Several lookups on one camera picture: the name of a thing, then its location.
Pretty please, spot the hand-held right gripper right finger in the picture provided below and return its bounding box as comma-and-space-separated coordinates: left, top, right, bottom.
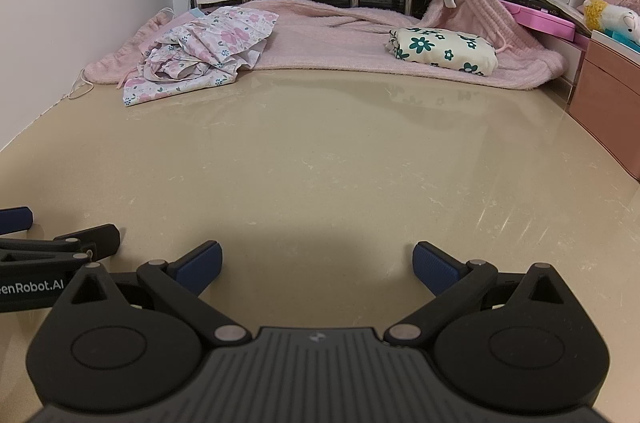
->
384, 242, 576, 346

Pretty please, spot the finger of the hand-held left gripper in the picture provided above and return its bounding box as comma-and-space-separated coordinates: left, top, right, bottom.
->
0, 206, 34, 235
0, 224, 121, 261

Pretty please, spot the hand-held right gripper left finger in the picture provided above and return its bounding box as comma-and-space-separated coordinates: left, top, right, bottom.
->
60, 241, 252, 346

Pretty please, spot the pink floral garment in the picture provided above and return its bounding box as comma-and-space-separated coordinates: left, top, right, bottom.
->
121, 6, 280, 108

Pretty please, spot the folded green floral cloth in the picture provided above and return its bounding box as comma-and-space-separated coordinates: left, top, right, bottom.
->
385, 26, 498, 77

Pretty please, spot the white storage box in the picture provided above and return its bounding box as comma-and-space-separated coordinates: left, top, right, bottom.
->
544, 34, 585, 104

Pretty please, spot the pink fleece blanket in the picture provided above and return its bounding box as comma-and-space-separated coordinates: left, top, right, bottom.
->
82, 0, 568, 92

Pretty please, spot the pink flat box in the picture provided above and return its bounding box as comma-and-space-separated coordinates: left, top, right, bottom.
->
500, 0, 593, 38

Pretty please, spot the glossy magazine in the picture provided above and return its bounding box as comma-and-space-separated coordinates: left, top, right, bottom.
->
520, 0, 598, 26

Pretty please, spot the white and yellow plush toy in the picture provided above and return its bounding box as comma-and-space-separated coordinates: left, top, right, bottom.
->
582, 0, 640, 44

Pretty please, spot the white string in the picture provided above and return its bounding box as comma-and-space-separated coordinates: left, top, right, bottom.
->
69, 67, 97, 100

